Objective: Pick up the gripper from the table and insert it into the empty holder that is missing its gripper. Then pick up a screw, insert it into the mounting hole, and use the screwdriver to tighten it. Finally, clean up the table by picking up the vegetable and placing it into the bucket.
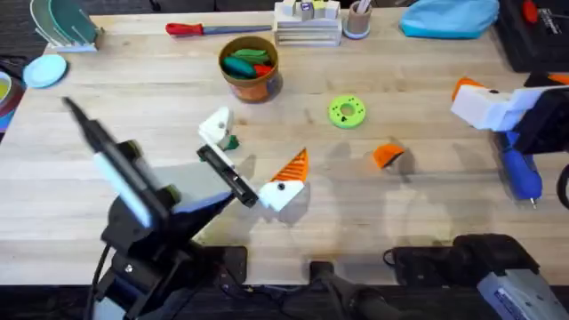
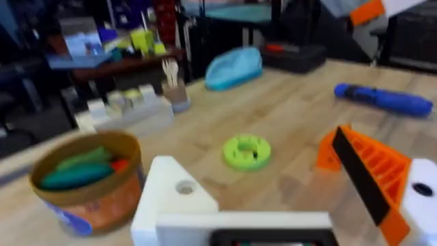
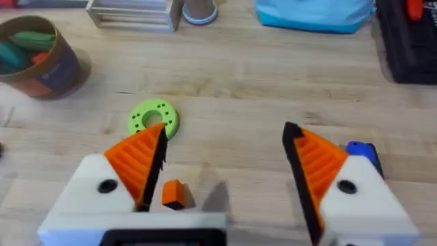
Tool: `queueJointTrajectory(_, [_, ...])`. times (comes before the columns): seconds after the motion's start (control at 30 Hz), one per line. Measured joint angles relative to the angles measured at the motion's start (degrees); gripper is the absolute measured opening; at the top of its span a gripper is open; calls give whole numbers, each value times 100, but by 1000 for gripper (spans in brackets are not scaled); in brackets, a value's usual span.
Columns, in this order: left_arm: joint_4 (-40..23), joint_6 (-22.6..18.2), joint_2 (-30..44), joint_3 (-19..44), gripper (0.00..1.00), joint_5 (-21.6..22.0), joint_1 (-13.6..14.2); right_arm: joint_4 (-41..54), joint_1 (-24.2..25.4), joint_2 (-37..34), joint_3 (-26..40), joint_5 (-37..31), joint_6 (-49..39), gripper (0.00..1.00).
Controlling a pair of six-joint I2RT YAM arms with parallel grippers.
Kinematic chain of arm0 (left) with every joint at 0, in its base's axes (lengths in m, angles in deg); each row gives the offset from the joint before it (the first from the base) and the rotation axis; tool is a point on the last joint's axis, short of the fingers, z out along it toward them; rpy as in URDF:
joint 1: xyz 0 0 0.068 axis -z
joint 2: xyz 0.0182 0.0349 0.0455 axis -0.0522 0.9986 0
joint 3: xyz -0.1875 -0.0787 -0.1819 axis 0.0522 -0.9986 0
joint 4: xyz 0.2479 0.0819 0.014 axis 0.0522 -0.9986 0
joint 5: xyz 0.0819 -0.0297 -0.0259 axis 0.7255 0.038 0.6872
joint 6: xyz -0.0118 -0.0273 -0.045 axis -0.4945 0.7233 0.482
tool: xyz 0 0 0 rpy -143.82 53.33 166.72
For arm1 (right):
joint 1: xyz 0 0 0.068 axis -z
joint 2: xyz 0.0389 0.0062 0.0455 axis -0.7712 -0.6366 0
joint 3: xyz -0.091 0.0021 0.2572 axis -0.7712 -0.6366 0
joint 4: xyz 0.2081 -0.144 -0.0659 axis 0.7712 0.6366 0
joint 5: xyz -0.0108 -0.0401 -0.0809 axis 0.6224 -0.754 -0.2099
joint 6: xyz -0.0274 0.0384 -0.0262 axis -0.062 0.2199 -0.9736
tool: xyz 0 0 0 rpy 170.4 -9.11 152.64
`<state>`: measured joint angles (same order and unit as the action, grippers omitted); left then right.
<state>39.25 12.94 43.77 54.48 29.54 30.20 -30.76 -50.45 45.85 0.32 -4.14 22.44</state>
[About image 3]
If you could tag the brown tub of toys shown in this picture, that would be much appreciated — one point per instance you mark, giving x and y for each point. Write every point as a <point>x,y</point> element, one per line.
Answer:
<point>35,58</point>

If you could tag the green disc with holes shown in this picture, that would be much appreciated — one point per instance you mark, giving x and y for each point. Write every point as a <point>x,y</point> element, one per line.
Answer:
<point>154,119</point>

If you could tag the brown cup with blue rim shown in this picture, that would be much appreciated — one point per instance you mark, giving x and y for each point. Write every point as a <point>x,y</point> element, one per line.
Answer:
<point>199,11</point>

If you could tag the orange ribbed wedge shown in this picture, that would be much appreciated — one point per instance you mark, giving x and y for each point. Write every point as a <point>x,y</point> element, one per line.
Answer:
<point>174,194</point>

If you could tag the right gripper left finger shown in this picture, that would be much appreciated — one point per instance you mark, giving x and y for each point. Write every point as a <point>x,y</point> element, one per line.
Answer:
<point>102,184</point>

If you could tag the pale wooden slatted rack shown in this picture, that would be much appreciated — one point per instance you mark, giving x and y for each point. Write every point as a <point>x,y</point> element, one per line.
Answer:
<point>133,15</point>

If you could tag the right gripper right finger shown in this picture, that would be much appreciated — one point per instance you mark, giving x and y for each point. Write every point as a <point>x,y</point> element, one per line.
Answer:
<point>355,205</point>

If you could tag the light blue soft bag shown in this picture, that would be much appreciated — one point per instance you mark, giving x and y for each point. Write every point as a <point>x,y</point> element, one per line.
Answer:
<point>314,15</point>

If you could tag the blue electric screwdriver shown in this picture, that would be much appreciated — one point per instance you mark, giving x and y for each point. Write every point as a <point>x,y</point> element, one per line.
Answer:
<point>367,155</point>

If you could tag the black tool box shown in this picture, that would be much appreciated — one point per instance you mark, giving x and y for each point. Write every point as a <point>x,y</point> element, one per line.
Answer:
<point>409,41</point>

